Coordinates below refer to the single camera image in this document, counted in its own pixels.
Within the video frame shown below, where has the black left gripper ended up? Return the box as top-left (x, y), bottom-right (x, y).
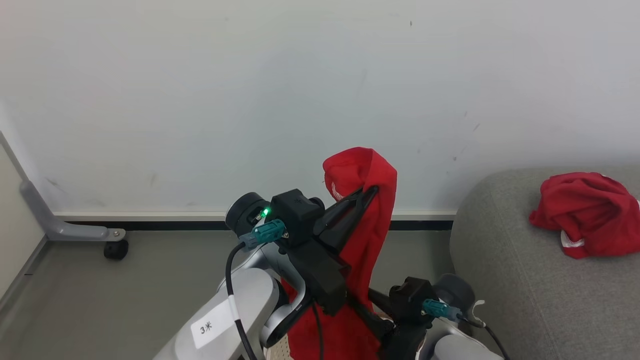
top-left (287, 185), bottom-right (380, 317)

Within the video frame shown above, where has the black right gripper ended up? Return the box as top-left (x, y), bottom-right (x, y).
top-left (347, 288), bottom-right (428, 360)

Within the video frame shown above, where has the red garment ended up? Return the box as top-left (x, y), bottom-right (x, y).
top-left (529, 172), bottom-right (640, 260)
top-left (280, 146), bottom-right (398, 360)

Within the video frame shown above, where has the grey fabric sofa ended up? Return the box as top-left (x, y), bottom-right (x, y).
top-left (449, 166), bottom-right (640, 360)

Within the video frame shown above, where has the white perforated laundry basket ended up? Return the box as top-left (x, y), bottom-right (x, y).
top-left (264, 334), bottom-right (293, 360)

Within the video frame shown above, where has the black and white baseboard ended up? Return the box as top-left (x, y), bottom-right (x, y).
top-left (52, 211), bottom-right (456, 232)

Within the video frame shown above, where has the black caster wheel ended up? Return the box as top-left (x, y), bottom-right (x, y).
top-left (103, 239), bottom-right (130, 261)

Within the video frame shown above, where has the grey metal partition leg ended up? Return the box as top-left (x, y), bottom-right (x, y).
top-left (20, 180), bottom-right (127, 244)

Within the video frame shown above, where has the beige partition panel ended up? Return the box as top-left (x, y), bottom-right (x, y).
top-left (0, 131), bottom-right (48, 307)

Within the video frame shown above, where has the thin black cable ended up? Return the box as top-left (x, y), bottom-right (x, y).
top-left (311, 302), bottom-right (325, 360)

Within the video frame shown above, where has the black cable with teal connector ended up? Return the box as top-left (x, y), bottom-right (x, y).
top-left (421, 298), bottom-right (510, 360)
top-left (224, 219), bottom-right (288, 360)

